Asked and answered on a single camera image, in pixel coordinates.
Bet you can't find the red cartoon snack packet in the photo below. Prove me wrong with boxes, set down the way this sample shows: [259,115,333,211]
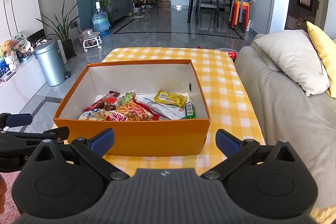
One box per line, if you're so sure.
[83,98,107,112]

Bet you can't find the small brown plush toy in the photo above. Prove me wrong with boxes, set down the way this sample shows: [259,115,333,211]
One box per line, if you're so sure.
[1,40,15,56]

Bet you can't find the yellow fluffy blanket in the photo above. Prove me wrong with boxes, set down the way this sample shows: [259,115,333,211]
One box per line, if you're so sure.
[310,207,331,224]

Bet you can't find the silver pedal trash can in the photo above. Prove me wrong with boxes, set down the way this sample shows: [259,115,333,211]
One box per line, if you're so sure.
[35,39,71,86]

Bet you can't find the yellow checked tablecloth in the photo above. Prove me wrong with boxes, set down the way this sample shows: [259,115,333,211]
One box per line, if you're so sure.
[51,47,265,177]

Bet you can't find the orange cardboard box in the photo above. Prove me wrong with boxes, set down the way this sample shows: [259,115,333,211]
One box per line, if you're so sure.
[53,59,211,157]

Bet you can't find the red shrimp stick packet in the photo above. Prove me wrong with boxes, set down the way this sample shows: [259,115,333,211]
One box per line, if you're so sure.
[105,99,154,122]

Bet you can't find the white woven basket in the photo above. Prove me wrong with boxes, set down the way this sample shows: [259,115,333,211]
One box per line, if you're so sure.
[4,52,20,69]

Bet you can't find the long-leaf potted plant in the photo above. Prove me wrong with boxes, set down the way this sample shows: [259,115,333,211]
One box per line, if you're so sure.
[36,0,80,60]

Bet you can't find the green label nut packet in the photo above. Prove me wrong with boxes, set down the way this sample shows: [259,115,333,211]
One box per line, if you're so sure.
[118,92,137,106]

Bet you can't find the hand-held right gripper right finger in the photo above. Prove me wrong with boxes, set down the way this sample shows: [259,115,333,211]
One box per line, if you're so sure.
[201,128,302,184]

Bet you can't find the white pillow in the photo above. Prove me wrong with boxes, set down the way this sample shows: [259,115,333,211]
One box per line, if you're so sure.
[254,30,330,97]

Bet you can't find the yellow snack packet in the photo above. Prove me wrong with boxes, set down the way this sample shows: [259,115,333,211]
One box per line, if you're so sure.
[154,90,187,107]

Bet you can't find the yellow pillow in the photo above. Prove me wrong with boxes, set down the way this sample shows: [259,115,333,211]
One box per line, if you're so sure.
[306,21,336,98]

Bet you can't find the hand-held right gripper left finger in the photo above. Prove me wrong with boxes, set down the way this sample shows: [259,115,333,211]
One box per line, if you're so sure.
[30,127,130,184]

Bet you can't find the grey sofa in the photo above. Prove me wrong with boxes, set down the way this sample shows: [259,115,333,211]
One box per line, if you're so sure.
[234,33,336,210]

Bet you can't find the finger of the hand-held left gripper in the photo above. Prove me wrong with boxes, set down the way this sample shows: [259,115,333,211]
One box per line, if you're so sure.
[0,113,33,128]
[0,126,70,141]

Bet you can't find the dining table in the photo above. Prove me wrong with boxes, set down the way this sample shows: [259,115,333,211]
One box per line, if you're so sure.
[186,0,256,24]

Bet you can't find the long white snack packet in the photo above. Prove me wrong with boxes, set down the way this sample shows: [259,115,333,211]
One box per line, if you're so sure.
[136,97,187,120]

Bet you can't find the white tv console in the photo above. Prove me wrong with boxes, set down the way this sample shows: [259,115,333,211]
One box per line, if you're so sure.
[0,56,47,115]

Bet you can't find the rice cracker packet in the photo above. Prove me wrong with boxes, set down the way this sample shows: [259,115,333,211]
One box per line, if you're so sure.
[79,109,111,121]

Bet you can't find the stacked orange plastic stools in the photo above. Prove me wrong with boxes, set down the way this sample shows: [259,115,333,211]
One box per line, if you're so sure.
[229,0,250,30]

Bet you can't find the blue water bottle with pump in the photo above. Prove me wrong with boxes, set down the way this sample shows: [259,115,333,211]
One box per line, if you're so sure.
[91,1,111,37]

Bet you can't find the round hand fan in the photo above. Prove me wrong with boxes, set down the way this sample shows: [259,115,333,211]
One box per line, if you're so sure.
[11,32,31,49]

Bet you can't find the clear-wrapped cake with red label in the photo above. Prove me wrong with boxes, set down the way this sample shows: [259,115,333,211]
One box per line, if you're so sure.
[104,97,118,111]

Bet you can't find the green sausage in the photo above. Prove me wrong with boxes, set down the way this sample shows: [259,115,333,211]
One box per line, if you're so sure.
[184,101,197,119]

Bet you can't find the white wheeled stool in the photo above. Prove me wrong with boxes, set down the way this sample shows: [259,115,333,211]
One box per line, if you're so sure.
[79,28,103,52]

